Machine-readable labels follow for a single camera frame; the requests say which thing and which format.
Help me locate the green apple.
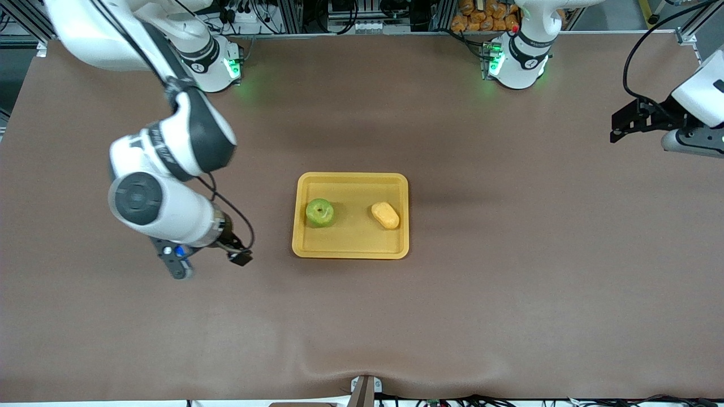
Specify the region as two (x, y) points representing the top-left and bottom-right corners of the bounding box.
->
(305, 198), (335, 228)

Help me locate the yellow potato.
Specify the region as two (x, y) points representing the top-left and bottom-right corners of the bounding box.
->
(370, 202), (401, 230)

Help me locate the yellow plastic tray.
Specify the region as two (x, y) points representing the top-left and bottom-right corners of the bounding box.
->
(291, 172), (410, 260)

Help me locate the brown table mat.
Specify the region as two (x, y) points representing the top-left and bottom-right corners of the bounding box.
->
(0, 33), (724, 403)

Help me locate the bag of orange items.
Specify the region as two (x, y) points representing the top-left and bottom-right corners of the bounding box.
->
(450, 0), (522, 33)

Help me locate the metal table clamp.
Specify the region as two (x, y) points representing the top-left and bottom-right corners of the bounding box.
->
(349, 375), (383, 407)

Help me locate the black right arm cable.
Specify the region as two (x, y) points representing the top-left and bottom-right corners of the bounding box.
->
(96, 0), (256, 253)

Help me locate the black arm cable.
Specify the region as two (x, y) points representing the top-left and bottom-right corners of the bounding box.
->
(622, 0), (724, 108)
(96, 0), (256, 253)

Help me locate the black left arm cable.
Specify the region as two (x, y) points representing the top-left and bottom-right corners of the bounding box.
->
(622, 0), (724, 108)

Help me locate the silver aluminium frame post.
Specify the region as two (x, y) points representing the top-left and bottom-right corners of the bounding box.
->
(675, 0), (724, 47)

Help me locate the silver aluminium table rail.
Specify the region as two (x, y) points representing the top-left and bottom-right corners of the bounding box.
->
(37, 31), (679, 42)

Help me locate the aluminium frame with struts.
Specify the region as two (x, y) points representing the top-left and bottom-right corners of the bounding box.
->
(0, 0), (63, 57)

